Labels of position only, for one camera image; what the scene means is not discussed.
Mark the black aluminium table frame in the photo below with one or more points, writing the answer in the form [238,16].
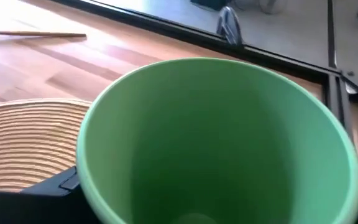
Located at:
[197,35]

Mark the green plastic cup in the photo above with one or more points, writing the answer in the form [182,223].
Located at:
[222,143]

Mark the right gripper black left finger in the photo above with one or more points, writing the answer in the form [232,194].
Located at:
[42,202]

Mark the round woven straw placemat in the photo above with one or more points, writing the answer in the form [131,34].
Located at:
[26,140]

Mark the wooden spoon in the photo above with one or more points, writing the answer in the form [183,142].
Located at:
[42,34]

